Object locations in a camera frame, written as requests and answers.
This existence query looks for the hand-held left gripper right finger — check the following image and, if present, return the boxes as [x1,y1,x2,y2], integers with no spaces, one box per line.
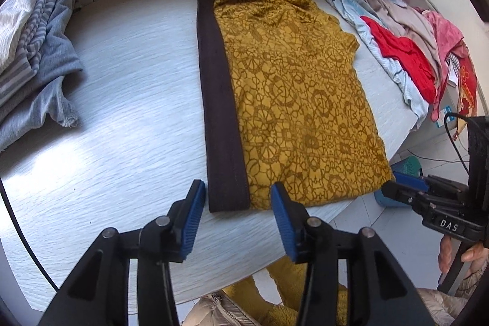
[270,182,436,326]

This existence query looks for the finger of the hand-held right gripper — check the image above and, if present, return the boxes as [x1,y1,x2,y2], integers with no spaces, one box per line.
[382,181,438,223]
[393,171,469,199]

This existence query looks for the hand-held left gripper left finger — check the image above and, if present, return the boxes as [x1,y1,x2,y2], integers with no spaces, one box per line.
[38,179,207,326]

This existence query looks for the yellow patterned pants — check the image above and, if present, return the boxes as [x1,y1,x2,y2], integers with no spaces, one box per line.
[194,0,396,213]

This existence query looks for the person's right forearm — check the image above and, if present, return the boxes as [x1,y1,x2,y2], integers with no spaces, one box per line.
[414,259,489,326]

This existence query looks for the person's right hand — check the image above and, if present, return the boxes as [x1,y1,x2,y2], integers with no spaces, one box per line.
[437,234,489,275]

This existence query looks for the teal plastic basket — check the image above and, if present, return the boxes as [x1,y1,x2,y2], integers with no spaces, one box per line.
[373,156,424,208]

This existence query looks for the blue label sticker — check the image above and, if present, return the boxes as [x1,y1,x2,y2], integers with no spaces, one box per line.
[436,105,453,128]

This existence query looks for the light blue striped garment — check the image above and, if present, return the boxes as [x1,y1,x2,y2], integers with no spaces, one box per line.
[321,0,430,130]

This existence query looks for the person's beige padded jacket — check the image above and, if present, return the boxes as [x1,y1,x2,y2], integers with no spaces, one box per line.
[182,291,262,326]

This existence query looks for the red yellow printed blanket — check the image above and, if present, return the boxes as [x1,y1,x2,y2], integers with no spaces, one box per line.
[445,39,479,139]

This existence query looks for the grey checked cloth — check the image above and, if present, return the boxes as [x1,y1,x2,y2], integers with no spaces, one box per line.
[445,55,461,86]

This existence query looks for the red garment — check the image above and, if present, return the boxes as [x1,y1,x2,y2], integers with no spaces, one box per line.
[360,15,437,104]

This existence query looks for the pink towel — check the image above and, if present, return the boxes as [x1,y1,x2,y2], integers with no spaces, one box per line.
[414,7,465,122]

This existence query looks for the beige garment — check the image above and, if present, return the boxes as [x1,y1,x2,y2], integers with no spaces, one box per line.
[346,0,444,109]

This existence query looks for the grey striped folded garment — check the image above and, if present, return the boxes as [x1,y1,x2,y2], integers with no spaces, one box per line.
[0,0,62,109]

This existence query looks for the white folded garment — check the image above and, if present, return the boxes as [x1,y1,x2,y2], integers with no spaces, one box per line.
[0,0,41,75]

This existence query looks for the thick black braided cable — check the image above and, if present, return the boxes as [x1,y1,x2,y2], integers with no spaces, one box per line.
[444,112,471,168]

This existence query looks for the thin black cable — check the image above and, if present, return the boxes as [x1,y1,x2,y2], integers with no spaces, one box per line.
[0,177,61,291]

